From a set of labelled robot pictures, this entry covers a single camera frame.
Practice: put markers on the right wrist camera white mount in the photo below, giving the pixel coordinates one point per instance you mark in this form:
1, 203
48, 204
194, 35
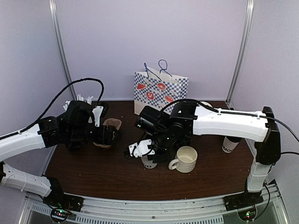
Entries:
141, 149

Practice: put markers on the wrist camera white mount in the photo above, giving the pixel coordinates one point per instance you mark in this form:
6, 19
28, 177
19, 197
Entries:
99, 112
141, 149

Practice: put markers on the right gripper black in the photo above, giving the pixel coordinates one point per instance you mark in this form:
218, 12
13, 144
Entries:
166, 157

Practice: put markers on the aluminium front rail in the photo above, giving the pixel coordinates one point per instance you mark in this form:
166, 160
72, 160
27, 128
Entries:
207, 210

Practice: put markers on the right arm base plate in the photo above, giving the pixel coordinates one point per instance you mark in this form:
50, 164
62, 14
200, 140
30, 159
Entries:
242, 200

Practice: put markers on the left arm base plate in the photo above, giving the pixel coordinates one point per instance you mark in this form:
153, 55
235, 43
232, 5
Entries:
65, 201

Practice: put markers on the aluminium frame post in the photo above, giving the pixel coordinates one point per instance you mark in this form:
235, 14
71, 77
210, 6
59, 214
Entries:
59, 40
242, 49

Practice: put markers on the white ceramic mug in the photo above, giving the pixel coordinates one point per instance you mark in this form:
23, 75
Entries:
185, 160

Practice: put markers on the blue checkered paper bag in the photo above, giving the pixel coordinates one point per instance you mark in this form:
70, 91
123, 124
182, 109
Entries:
158, 88

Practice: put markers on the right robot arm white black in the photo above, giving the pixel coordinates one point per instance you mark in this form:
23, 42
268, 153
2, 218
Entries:
191, 117

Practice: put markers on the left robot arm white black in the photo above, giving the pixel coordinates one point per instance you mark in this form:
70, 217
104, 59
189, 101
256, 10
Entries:
79, 124

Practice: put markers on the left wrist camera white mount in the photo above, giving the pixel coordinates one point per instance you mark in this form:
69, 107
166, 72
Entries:
99, 112

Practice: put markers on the right aluminium frame post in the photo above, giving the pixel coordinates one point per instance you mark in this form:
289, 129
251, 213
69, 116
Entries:
242, 49

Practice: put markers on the white paper coffee cup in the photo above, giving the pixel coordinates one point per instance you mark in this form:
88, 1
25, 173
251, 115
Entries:
230, 143

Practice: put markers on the stack of white paper cups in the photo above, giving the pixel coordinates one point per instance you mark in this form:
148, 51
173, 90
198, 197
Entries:
207, 104

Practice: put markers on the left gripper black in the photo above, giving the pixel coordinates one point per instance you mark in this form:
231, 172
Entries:
108, 140

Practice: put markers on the left aluminium frame post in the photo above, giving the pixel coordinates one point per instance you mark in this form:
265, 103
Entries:
59, 40

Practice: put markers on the brown cardboard cup carrier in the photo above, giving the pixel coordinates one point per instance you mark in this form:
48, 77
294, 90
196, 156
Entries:
113, 122

